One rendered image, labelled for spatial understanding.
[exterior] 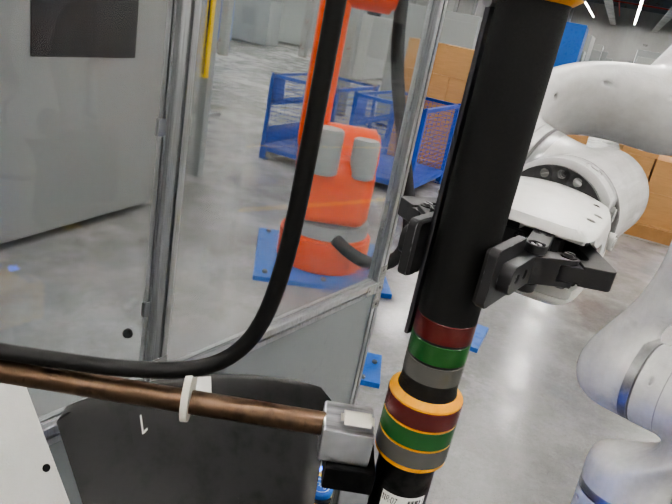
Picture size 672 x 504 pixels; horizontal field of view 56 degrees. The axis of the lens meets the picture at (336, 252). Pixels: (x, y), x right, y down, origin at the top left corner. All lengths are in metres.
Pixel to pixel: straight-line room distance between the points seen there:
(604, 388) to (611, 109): 0.45
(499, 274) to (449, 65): 7.95
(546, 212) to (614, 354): 0.58
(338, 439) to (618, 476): 0.67
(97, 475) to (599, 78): 0.54
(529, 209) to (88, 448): 0.38
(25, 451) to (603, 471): 0.74
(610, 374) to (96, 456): 0.68
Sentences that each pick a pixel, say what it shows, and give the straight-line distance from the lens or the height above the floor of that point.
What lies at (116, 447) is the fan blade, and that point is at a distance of 0.55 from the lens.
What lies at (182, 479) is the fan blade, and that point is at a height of 1.37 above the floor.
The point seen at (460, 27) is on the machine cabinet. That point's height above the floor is 1.84.
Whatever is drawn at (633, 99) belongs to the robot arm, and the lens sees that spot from 0.64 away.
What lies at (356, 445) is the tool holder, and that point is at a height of 1.51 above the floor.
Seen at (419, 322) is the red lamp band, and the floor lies 1.59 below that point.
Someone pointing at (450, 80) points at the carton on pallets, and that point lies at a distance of 8.27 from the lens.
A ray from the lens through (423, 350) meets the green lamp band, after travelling 0.34.
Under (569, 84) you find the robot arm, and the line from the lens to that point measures 0.61.
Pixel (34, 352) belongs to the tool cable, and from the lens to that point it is 0.40.
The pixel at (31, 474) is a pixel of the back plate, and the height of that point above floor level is 1.27.
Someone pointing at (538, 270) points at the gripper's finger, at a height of 1.63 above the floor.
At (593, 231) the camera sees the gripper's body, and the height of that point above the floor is 1.65.
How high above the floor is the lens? 1.74
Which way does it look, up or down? 21 degrees down
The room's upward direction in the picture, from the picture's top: 11 degrees clockwise
